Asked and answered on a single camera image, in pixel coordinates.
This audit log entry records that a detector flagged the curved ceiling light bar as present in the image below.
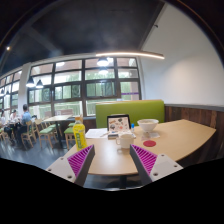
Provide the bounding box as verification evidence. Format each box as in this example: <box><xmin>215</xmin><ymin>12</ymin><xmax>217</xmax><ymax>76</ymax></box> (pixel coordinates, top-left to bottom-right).
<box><xmin>95</xmin><ymin>50</ymin><xmax>166</xmax><ymax>61</ymax></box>

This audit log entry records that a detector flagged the flat round red coaster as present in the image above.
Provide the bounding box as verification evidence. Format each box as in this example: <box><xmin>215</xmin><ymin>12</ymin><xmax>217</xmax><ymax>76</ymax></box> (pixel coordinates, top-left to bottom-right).
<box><xmin>142</xmin><ymin>139</ymin><xmax>157</xmax><ymax>148</ymax></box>

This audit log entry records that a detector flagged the green upholstered bench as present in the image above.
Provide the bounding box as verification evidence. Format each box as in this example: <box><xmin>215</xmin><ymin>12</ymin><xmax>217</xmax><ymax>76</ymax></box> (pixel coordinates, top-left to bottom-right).
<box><xmin>95</xmin><ymin>99</ymin><xmax>166</xmax><ymax>129</ymax></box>

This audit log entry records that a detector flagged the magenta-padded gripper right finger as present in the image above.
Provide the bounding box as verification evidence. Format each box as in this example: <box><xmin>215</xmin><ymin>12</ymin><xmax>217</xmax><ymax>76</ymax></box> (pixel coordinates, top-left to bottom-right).
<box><xmin>129</xmin><ymin>143</ymin><xmax>184</xmax><ymax>186</ymax></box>

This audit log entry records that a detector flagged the white napkin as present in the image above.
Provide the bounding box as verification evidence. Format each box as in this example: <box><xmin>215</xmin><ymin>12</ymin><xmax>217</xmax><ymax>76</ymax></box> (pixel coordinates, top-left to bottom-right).
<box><xmin>140</xmin><ymin>131</ymin><xmax>161</xmax><ymax>141</ymax></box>

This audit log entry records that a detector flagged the white ceramic mug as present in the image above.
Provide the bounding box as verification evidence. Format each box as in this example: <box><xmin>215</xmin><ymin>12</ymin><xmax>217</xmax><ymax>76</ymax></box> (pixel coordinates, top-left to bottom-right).
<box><xmin>115</xmin><ymin>133</ymin><xmax>136</xmax><ymax>150</ymax></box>

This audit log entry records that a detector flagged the wooden dining table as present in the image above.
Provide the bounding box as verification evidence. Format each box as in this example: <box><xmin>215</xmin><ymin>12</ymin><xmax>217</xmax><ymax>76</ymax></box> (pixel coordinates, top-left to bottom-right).
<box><xmin>43</xmin><ymin>114</ymin><xmax>74</xmax><ymax>148</ymax></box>

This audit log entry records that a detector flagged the wooden green-seat chairs group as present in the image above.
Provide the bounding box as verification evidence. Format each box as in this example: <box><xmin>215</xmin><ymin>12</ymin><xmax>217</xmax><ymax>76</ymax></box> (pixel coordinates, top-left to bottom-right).
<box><xmin>0</xmin><ymin>114</ymin><xmax>84</xmax><ymax>151</ymax></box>

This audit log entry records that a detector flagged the person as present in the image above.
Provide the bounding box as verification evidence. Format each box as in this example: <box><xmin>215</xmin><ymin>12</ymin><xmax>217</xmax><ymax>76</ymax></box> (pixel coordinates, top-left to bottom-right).
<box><xmin>7</xmin><ymin>109</ymin><xmax>20</xmax><ymax>134</ymax></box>
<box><xmin>0</xmin><ymin>109</ymin><xmax>8</xmax><ymax>134</ymax></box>
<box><xmin>14</xmin><ymin>103</ymin><xmax>33</xmax><ymax>144</ymax></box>

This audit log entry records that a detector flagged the white ceramic bowl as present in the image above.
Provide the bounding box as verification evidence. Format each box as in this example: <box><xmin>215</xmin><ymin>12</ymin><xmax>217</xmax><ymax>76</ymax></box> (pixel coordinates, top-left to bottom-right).
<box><xmin>136</xmin><ymin>118</ymin><xmax>160</xmax><ymax>133</ymax></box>

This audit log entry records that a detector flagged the white paper sheet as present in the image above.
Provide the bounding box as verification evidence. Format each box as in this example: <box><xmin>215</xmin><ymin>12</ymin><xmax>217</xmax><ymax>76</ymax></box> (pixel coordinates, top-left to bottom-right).
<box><xmin>84</xmin><ymin>127</ymin><xmax>110</xmax><ymax>140</ymax></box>

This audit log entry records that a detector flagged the black framed sticker board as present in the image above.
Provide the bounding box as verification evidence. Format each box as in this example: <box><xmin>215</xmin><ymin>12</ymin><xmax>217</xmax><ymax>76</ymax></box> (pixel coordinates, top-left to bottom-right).
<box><xmin>106</xmin><ymin>114</ymin><xmax>131</xmax><ymax>135</ymax></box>

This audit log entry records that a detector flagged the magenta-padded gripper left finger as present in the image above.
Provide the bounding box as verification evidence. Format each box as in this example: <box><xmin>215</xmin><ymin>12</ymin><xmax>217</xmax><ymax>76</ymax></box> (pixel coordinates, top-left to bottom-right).
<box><xmin>45</xmin><ymin>143</ymin><xmax>96</xmax><ymax>187</ymax></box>

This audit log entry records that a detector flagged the yellow drink bottle orange cap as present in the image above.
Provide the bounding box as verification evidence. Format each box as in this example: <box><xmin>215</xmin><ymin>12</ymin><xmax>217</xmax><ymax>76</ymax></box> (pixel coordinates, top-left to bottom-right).
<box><xmin>72</xmin><ymin>115</ymin><xmax>89</xmax><ymax>152</ymax></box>

